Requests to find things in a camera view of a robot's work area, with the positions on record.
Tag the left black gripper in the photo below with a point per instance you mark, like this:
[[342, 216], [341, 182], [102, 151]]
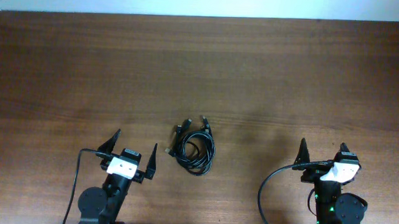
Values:
[[148, 170]]

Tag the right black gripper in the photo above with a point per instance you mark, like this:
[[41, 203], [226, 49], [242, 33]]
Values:
[[313, 174]]

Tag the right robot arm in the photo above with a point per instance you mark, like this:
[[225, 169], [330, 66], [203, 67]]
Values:
[[332, 205]]

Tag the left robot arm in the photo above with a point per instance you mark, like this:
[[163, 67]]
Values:
[[102, 205]]

